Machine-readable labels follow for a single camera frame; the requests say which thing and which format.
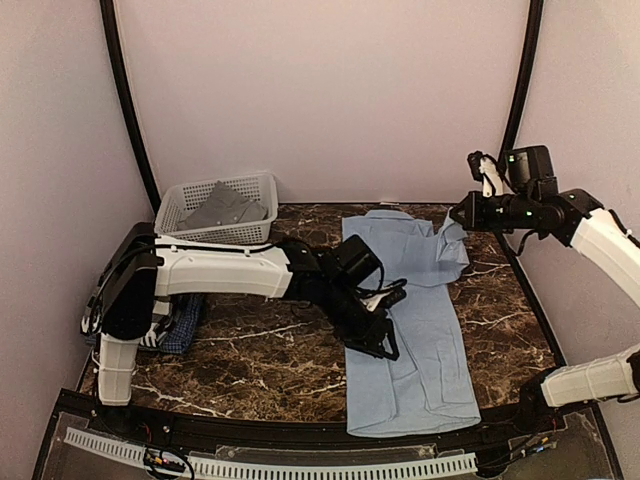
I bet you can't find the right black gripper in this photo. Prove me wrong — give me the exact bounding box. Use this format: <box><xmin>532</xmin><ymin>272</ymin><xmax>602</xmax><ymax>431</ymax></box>
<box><xmin>450</xmin><ymin>189</ymin><xmax>537</xmax><ymax>231</ymax></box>

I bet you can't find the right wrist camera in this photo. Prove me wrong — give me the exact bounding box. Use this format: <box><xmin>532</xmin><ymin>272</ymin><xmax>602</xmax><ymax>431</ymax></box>
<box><xmin>467</xmin><ymin>151</ymin><xmax>505</xmax><ymax>197</ymax></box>

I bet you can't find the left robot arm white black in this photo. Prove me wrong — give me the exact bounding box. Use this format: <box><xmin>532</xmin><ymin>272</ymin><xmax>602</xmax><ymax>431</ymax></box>
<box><xmin>81</xmin><ymin>223</ymin><xmax>406</xmax><ymax>436</ymax></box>

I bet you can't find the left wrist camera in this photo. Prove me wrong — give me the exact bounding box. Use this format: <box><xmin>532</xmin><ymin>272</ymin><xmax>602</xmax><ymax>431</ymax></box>
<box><xmin>356</xmin><ymin>279</ymin><xmax>407</xmax><ymax>312</ymax></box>

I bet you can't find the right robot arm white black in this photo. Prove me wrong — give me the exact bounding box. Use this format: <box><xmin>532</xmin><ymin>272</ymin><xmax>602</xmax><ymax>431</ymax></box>
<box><xmin>450</xmin><ymin>145</ymin><xmax>639</xmax><ymax>434</ymax></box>

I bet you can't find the blue checked folded shirt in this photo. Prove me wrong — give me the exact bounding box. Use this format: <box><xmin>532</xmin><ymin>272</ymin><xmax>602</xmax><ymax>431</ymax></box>
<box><xmin>139</xmin><ymin>294</ymin><xmax>205</xmax><ymax>355</ymax></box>

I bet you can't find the black white plaid folded shirt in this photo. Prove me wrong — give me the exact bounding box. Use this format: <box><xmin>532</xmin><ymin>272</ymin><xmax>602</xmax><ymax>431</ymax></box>
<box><xmin>139</xmin><ymin>301</ymin><xmax>174</xmax><ymax>349</ymax></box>

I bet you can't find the grey shirt in basket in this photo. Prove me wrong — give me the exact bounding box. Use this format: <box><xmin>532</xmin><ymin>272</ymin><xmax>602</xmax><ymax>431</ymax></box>
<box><xmin>177</xmin><ymin>181</ymin><xmax>268</xmax><ymax>231</ymax></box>

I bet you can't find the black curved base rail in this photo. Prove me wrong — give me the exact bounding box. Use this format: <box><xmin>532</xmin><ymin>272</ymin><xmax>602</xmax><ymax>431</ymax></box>
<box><xmin>54</xmin><ymin>387</ymin><xmax>601</xmax><ymax>451</ymax></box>

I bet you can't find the white plastic mesh basket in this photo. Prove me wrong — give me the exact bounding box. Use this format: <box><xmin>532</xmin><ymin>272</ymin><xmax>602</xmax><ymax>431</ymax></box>
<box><xmin>154</xmin><ymin>173</ymin><xmax>278</xmax><ymax>245</ymax></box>

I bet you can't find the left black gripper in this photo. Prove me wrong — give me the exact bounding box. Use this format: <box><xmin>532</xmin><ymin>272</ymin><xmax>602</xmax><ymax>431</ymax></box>
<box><xmin>320</xmin><ymin>280</ymin><xmax>400</xmax><ymax>361</ymax></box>

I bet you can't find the black frame post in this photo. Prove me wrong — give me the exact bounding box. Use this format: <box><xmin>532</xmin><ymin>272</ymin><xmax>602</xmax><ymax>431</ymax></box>
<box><xmin>500</xmin><ymin>0</ymin><xmax>544</xmax><ymax>153</ymax></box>
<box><xmin>99</xmin><ymin>0</ymin><xmax>161</xmax><ymax>214</ymax></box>

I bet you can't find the light blue long sleeve shirt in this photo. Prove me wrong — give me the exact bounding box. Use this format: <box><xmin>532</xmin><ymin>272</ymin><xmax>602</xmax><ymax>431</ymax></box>
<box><xmin>342</xmin><ymin>210</ymin><xmax>481</xmax><ymax>438</ymax></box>

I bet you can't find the right black frame post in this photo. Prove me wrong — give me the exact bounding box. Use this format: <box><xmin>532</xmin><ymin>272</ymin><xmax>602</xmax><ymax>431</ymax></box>
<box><xmin>500</xmin><ymin>0</ymin><xmax>544</xmax><ymax>153</ymax></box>

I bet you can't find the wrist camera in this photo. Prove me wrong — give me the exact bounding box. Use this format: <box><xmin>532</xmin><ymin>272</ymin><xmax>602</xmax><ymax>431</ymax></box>
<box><xmin>356</xmin><ymin>279</ymin><xmax>407</xmax><ymax>312</ymax></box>
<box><xmin>467</xmin><ymin>151</ymin><xmax>505</xmax><ymax>197</ymax></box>

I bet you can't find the left black frame post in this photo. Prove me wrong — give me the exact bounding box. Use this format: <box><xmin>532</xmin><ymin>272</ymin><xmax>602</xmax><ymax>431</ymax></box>
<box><xmin>99</xmin><ymin>0</ymin><xmax>161</xmax><ymax>214</ymax></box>

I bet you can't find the white slotted cable duct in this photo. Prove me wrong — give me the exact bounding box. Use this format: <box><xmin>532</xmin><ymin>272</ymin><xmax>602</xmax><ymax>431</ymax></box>
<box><xmin>64</xmin><ymin>427</ymin><xmax>478</xmax><ymax>479</ymax></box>

